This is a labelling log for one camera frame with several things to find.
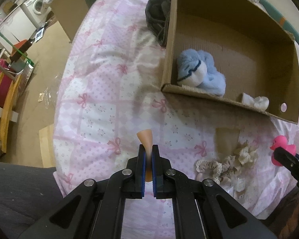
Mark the pink patterned quilt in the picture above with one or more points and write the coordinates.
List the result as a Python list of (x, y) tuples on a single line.
[(110, 90)]

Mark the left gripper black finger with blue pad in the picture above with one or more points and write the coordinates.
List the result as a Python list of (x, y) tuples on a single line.
[(95, 209), (202, 209)]

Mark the clear plastic bag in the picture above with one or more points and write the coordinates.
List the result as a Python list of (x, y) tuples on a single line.
[(51, 92)]

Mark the brown cardboard box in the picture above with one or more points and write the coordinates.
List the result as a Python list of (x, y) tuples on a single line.
[(254, 53)]

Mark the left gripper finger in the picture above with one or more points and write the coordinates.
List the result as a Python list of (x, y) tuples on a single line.
[(288, 161)]

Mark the cream lace scrunchie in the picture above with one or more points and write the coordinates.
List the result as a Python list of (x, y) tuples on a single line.
[(245, 154)]

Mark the orange sponge piece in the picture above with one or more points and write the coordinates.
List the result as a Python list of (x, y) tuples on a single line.
[(146, 139)]

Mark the brown wooden cabinet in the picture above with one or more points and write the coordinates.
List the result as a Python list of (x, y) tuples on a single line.
[(70, 14)]

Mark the red yellow drying rack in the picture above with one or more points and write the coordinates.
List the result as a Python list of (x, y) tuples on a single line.
[(9, 89)]

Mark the beige lace scrunchie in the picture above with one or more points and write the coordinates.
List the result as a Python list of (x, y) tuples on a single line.
[(221, 172)]

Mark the light blue fluffy sock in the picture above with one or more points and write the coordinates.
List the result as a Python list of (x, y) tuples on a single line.
[(197, 69)]

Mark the black bag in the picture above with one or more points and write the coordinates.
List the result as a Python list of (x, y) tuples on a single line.
[(157, 14)]

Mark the white sock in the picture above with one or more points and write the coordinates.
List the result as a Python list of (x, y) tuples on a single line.
[(261, 103)]

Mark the grey trouser leg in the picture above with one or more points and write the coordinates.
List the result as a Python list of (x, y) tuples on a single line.
[(26, 194)]

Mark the teal bolster pillow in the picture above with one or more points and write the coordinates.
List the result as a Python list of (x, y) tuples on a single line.
[(279, 18)]

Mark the white washing machine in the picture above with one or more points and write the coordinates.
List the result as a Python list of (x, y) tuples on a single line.
[(36, 11)]

